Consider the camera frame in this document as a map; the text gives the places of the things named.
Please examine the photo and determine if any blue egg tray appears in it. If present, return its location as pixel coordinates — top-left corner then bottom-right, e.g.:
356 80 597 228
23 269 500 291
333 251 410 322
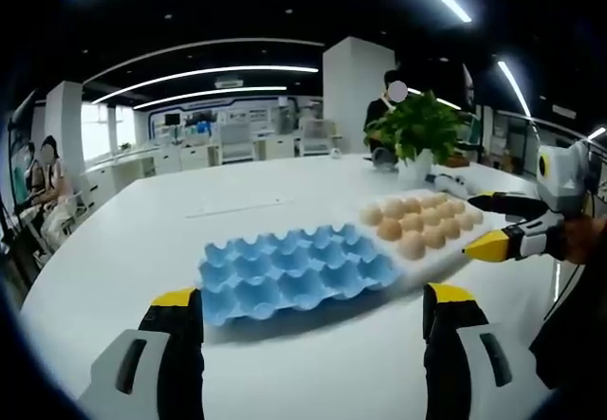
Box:
196 222 405 330

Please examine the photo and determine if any white cabinet row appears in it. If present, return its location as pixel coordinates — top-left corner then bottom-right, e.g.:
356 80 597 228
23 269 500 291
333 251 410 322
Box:
84 144 222 189

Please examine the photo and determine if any white table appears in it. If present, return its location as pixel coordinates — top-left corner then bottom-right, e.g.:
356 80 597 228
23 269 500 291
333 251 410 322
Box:
18 151 573 420

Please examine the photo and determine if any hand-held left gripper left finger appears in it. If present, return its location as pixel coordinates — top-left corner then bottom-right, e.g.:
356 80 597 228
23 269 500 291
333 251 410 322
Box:
77 286 206 420

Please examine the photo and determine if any white foam tray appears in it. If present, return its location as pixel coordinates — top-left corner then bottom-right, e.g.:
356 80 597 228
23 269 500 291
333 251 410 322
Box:
354 189 495 294

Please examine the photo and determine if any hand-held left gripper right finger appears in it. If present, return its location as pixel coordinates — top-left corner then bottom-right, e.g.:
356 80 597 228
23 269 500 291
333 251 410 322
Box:
421 282 557 420

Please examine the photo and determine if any white plant pot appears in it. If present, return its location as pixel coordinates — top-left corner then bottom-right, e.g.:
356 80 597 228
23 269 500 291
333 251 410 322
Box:
395 148 434 185

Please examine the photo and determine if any dark round object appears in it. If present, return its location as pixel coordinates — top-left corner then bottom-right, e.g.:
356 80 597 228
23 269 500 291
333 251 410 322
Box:
371 148 400 173

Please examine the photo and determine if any group of brown eggs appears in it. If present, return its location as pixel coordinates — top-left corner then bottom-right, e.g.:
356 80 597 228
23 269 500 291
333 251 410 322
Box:
359 192 486 262

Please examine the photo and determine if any green leafy plant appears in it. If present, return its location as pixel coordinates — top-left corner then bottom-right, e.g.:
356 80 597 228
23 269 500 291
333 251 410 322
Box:
363 89 477 166

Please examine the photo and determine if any person's right hand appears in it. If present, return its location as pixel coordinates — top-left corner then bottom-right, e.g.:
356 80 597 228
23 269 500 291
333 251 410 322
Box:
561 214 607 266

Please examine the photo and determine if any white handheld device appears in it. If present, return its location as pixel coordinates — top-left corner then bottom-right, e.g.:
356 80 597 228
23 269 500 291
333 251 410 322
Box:
425 172 481 199

